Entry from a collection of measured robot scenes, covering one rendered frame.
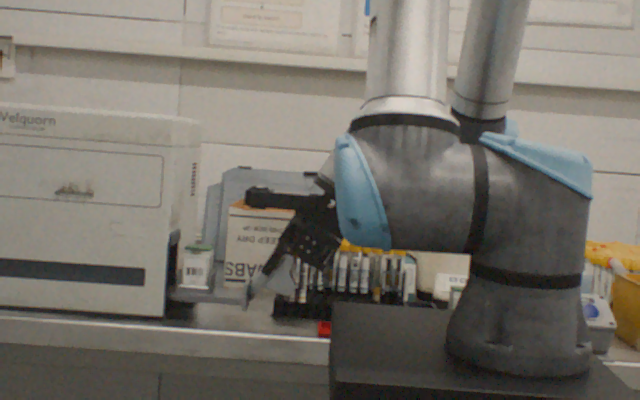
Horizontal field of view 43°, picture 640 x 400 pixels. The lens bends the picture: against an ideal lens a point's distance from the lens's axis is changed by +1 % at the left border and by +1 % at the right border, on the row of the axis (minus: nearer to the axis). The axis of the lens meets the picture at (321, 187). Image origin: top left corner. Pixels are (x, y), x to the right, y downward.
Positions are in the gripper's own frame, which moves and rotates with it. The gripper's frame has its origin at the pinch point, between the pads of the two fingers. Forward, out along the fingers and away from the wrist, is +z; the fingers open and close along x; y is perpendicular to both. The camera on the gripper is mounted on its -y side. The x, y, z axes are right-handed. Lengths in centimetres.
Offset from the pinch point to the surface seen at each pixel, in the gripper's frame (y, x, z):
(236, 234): -7.0, 25.0, -1.9
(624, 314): 51, 6, -29
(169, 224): -15.2, -4.2, -2.1
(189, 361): -1.6, -5.6, 12.6
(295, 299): 7.0, 6.6, -1.3
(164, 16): -48, 60, -28
